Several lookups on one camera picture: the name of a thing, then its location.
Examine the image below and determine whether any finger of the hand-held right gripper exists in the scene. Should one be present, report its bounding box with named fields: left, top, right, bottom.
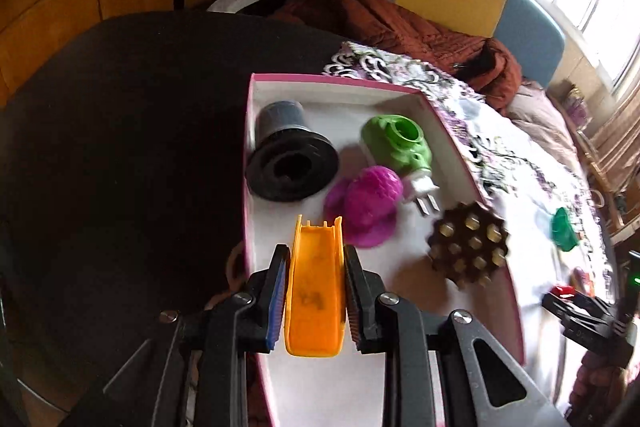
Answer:
left=541, top=294, right=581, bottom=328
left=575, top=293, right=618, bottom=316

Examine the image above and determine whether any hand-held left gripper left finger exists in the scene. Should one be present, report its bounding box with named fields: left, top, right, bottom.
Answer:
left=75, top=243, right=292, bottom=427

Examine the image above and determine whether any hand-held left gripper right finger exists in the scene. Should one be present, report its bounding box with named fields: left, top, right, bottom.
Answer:
left=343, top=245, right=566, bottom=427

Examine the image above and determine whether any yellow plastic slide piece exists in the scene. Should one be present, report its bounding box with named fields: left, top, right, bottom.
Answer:
left=284, top=214, right=347, bottom=358

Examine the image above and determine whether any pink-edged white tray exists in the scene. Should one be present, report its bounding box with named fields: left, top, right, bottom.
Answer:
left=241, top=73, right=527, bottom=427

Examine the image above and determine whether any brown gear with gold studs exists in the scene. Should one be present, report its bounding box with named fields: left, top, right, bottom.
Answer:
left=429, top=202, right=510, bottom=290

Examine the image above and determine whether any magenta plastic toy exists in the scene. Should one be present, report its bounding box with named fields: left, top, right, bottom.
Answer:
left=322, top=166, right=405, bottom=249

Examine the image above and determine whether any green plug-in device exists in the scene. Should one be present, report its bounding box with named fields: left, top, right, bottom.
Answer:
left=360, top=114, right=441, bottom=218

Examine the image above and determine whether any black grey filter cup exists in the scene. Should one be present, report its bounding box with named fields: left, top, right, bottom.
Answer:
left=244, top=101, right=340, bottom=202

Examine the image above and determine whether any person's right hand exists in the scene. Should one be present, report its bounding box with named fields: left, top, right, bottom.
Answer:
left=570, top=347, right=633, bottom=415

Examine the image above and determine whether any small green plastic object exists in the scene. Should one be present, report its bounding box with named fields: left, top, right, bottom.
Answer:
left=550, top=207, right=581, bottom=252

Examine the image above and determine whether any white embroidered floral tablecloth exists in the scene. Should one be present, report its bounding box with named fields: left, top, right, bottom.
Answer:
left=185, top=41, right=621, bottom=427

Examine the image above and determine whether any wooden shelf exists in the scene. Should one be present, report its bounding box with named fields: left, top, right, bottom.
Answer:
left=570, top=117, right=640, bottom=253

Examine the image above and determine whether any beige curtain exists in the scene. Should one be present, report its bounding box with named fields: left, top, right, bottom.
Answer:
left=585, top=72, right=640, bottom=168

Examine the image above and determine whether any beige pink pillow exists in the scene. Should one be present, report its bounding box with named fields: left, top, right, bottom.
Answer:
left=505, top=82, right=586, bottom=178

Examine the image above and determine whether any purple patterned box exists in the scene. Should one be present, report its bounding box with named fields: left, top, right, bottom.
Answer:
left=565, top=79, right=593, bottom=128

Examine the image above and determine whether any rust red quilted jacket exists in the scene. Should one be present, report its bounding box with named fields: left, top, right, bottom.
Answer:
left=272, top=0, right=523, bottom=110

